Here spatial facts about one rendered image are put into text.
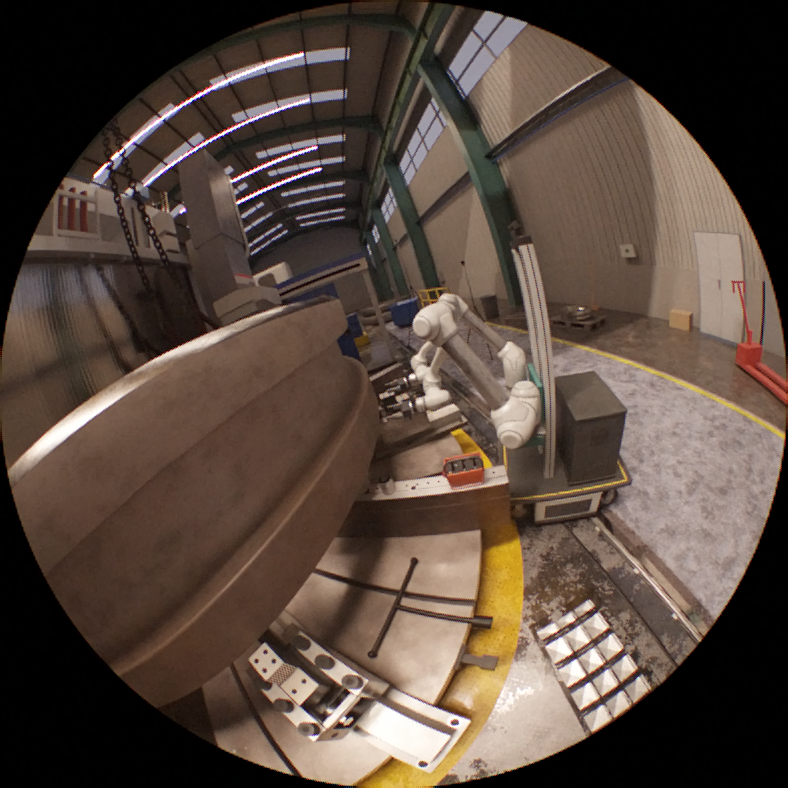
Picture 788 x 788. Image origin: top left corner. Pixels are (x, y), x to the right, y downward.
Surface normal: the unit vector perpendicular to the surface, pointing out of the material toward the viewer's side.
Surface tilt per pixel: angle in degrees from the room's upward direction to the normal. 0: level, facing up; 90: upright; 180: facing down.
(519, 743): 0
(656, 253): 90
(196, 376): 90
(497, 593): 0
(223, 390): 90
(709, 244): 90
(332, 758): 0
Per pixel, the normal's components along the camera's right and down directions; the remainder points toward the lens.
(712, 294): -0.94, 0.34
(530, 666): -0.30, -0.88
